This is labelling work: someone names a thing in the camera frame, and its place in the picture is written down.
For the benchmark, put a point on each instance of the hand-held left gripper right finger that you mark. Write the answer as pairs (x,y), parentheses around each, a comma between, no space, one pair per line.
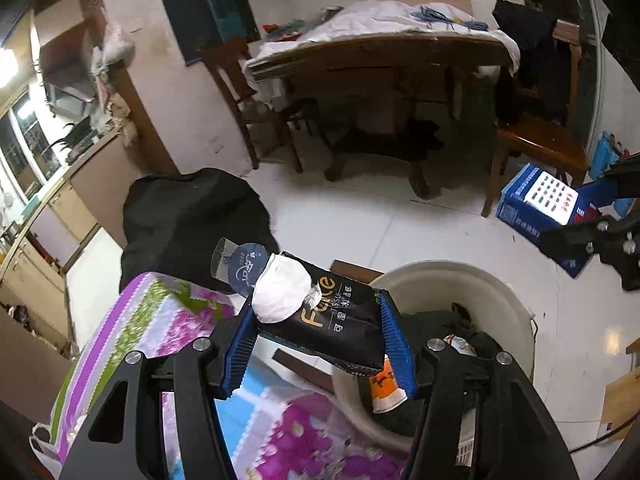
(397,350)

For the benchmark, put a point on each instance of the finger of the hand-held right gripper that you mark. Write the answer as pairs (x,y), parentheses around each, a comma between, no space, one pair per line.
(625,172)
(570,237)

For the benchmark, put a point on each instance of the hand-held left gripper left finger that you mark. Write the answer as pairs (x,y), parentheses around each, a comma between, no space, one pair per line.
(237,345)

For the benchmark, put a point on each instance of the black tissue packet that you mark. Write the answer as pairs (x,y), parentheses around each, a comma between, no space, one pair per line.
(340,320)

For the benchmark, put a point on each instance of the white tissue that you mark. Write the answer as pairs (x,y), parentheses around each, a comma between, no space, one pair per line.
(280,290)

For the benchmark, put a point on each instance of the white plastic basin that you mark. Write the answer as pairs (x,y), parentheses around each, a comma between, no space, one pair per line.
(430,280)

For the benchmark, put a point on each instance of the blue plastic bag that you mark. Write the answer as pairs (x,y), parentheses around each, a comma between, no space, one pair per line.
(605,152)

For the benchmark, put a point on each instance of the orange snack wrapper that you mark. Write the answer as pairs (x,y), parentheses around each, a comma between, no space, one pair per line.
(385,390)

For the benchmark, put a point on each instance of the blue carton box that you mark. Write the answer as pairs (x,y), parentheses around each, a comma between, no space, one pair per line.
(520,200)

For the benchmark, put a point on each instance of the colourful snack wrapper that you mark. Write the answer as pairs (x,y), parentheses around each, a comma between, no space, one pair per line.
(460,345)

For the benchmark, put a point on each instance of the clear cup with dark lid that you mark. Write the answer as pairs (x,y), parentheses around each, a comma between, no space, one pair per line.
(242,270)

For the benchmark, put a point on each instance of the wooden chair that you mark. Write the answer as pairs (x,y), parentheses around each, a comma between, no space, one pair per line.
(540,140)
(225,65)

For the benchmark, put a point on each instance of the floral blanket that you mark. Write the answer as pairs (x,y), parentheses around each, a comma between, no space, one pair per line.
(150,310)

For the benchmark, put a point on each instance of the black bag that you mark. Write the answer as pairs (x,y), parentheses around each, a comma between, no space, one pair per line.
(190,220)

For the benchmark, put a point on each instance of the black garment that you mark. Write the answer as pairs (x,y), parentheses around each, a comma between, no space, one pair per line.
(530,45)

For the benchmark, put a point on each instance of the cardboard box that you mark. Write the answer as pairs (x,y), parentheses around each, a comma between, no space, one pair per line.
(622,400)

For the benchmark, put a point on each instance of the kitchen counter cabinets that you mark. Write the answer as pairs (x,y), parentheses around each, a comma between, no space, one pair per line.
(75,195)

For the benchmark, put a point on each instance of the wooden table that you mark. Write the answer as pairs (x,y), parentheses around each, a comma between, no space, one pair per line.
(380,60)

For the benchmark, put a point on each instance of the white tablecloth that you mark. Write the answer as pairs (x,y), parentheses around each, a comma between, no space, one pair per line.
(380,17)

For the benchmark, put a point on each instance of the kitchen window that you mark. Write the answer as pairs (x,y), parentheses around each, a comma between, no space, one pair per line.
(25,140)

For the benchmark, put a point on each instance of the steel range hood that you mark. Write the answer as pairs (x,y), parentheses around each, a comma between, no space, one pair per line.
(65,95)

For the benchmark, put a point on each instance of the white cloth rags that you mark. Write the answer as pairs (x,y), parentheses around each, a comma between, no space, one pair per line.
(112,47)

